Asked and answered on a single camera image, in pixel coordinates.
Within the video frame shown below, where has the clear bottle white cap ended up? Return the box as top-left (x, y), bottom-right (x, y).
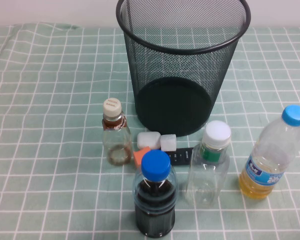
top-left (184, 120), bottom-right (233, 207)

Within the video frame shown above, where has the orange cube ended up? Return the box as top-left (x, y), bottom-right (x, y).
top-left (133, 146), bottom-right (151, 169)

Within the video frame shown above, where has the black remote control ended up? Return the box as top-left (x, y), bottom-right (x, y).
top-left (164, 147), bottom-right (195, 166)

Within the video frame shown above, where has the dark liquid bottle blue cap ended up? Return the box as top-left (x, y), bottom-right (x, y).
top-left (131, 149), bottom-right (178, 238)

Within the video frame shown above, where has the green checked tablecloth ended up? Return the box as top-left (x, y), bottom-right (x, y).
top-left (0, 22), bottom-right (300, 240)

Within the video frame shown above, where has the black mesh wastebasket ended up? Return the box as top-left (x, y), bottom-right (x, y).
top-left (115, 0), bottom-right (252, 138)

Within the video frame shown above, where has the white cube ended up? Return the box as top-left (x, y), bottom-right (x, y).
top-left (160, 134), bottom-right (178, 152)

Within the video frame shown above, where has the yellow liquid bottle light-blue cap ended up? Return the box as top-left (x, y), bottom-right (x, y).
top-left (238, 104), bottom-right (300, 200)

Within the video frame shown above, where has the white rounded case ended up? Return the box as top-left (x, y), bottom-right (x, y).
top-left (136, 131), bottom-right (162, 150)

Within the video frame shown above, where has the small bottle beige cap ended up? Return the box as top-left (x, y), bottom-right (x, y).
top-left (101, 99), bottom-right (133, 166)

